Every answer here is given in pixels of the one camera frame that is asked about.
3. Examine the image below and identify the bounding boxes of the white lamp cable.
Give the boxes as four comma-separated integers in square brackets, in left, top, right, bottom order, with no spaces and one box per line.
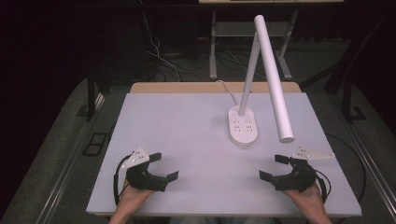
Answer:
[216,79,240,107]

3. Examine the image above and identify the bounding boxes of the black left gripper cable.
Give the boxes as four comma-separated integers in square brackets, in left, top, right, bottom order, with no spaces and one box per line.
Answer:
[112,153,134,207]

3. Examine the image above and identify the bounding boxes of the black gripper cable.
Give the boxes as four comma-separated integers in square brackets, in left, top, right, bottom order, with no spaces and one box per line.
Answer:
[112,153,134,207]
[314,169,332,205]

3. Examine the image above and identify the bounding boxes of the white desk lamp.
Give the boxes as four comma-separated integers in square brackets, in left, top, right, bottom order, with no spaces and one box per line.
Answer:
[227,14,295,148]

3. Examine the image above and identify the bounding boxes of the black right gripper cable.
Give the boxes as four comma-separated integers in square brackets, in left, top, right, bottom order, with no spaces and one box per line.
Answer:
[314,169,332,205]

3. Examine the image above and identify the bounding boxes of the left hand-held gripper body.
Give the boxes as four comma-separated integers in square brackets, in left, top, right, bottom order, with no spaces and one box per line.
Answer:
[120,147,169,192]

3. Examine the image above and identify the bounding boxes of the person's left hand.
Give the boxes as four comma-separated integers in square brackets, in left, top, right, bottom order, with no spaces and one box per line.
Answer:
[115,179,156,211]

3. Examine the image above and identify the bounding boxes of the person's right hand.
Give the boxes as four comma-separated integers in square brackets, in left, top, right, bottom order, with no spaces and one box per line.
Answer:
[281,182,327,213]

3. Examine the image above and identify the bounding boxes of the grey metal table frame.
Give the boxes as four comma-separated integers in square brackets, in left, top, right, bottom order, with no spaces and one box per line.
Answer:
[208,8,301,81]

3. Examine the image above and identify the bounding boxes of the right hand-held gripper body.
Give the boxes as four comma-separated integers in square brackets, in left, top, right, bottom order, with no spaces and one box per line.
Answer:
[272,147,336,193]

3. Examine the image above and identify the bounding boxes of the black floor cable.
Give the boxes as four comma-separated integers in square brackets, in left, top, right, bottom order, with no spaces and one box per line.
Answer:
[324,133,368,203]

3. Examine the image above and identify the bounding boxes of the white floor cables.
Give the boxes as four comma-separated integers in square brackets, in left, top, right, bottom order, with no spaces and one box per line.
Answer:
[140,10,184,82]

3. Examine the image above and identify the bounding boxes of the black metal stand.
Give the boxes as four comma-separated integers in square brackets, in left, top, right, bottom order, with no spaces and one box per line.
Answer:
[341,78,368,123]
[86,66,107,122]

